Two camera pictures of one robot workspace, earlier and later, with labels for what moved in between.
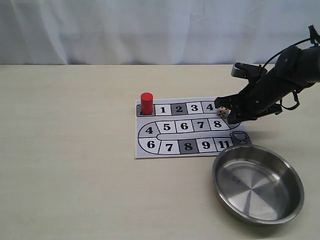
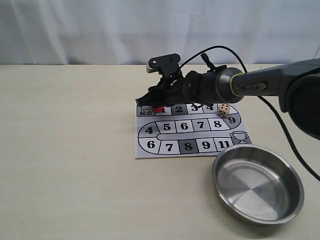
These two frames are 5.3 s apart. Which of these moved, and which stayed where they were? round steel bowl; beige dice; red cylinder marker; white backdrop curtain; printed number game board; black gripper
Moved: black gripper; red cylinder marker
Stayed: beige dice; round steel bowl; printed number game board; white backdrop curtain
